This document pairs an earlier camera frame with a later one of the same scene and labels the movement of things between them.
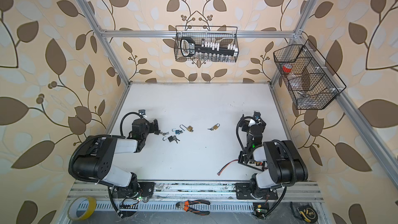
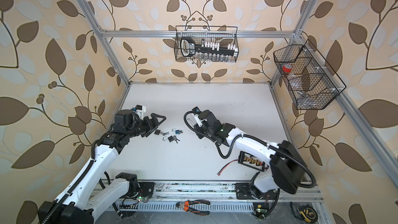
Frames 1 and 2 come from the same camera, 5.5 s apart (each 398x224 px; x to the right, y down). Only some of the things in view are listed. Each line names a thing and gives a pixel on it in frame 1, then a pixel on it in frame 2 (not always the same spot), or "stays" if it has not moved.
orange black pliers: [185, 205] stays
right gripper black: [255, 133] → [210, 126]
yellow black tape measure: [307, 213] stays
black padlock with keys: [172, 138] stays
